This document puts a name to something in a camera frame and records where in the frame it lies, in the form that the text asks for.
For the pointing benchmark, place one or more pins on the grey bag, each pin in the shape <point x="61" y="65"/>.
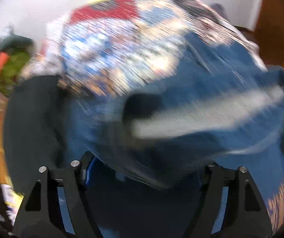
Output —
<point x="218" y="10"/>

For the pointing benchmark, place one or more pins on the blue denim jacket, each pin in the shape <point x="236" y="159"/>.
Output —
<point x="206" y="84"/>

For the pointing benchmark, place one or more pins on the black garment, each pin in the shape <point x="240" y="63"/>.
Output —
<point x="35" y="119"/>

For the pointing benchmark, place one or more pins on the brown wooden door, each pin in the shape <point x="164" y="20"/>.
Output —
<point x="278" y="24"/>

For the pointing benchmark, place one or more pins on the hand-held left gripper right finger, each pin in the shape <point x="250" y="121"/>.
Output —
<point x="216" y="176"/>

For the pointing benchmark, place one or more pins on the patchwork printed quilt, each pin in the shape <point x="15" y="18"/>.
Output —
<point x="122" y="34"/>

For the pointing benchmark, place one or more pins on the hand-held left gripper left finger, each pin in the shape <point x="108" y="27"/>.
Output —
<point x="88" y="171"/>

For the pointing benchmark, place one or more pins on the dark green bag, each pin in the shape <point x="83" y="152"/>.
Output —
<point x="18" y="43"/>

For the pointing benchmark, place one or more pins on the green cabinet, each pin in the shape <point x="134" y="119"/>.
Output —
<point x="18" y="74"/>

